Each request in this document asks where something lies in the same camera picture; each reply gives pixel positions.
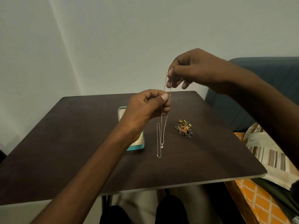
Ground person's left hand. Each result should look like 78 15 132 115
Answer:
118 89 171 145

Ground person's right hand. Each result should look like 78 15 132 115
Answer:
167 48 234 94

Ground thin silver chain necklace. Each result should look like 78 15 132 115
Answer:
157 72 173 158

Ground person's right forearm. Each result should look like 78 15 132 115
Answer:
220 66 299 172

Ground person's left forearm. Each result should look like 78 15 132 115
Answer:
30 128 140 224

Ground pile of colourful earrings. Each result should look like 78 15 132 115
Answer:
175 119 193 139

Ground teal jewelry box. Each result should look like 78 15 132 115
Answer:
117 106 145 151

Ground teal upholstered sofa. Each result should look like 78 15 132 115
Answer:
205 57 299 133

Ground person's legs in black trousers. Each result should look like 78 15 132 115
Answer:
100 195 190 224

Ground black metal table leg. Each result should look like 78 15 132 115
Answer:
101 195 113 214

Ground striped beige cushion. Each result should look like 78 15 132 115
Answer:
242 123 299 190

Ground orange patterned cloth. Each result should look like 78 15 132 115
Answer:
234 132 292 224

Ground dark green cloth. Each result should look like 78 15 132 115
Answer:
252 178 299 218

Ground wooden sofa frame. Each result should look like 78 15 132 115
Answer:
223 181 259 224

